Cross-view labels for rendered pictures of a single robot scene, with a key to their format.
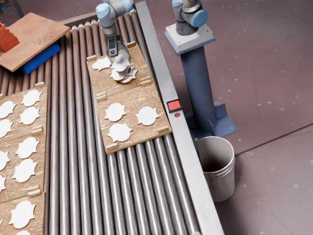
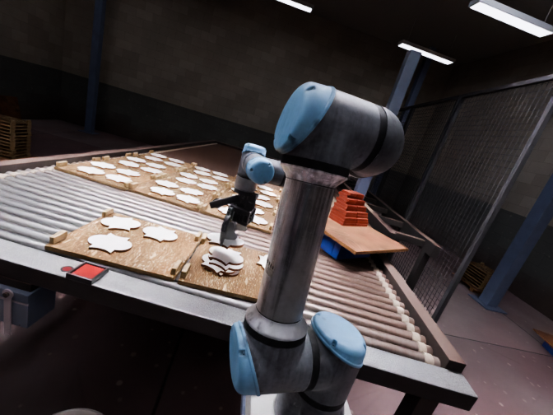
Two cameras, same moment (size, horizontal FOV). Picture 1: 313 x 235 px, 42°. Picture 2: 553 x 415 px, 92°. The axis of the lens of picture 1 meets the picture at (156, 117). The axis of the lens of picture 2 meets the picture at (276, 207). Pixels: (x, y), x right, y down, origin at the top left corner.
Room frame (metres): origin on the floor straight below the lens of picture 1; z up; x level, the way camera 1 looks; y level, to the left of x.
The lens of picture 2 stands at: (2.01, -0.81, 1.48)
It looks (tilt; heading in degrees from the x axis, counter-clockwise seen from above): 16 degrees down; 87
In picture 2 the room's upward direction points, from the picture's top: 17 degrees clockwise
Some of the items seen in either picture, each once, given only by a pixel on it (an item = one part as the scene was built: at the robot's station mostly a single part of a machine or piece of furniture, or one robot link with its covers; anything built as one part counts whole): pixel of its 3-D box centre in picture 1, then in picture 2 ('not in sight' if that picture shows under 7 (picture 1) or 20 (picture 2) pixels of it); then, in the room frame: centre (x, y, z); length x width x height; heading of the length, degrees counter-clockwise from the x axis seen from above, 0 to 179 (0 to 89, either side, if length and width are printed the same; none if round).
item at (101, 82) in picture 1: (118, 71); (243, 269); (2.01, 0.14, 0.93); 0.41 x 0.35 x 0.02; 3
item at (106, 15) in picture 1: (105, 15); (252, 161); (1.94, 0.09, 1.35); 0.09 x 0.08 x 0.11; 108
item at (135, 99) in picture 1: (131, 115); (137, 241); (1.59, 0.12, 0.93); 0.41 x 0.35 x 0.02; 2
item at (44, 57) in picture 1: (29, 50); (337, 238); (2.50, 0.70, 0.97); 0.31 x 0.31 x 0.10; 36
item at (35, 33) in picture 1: (22, 39); (350, 230); (2.56, 0.72, 1.03); 0.50 x 0.50 x 0.02; 36
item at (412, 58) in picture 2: not in sight; (362, 184); (2.90, 1.82, 1.20); 0.17 x 0.17 x 2.40; 88
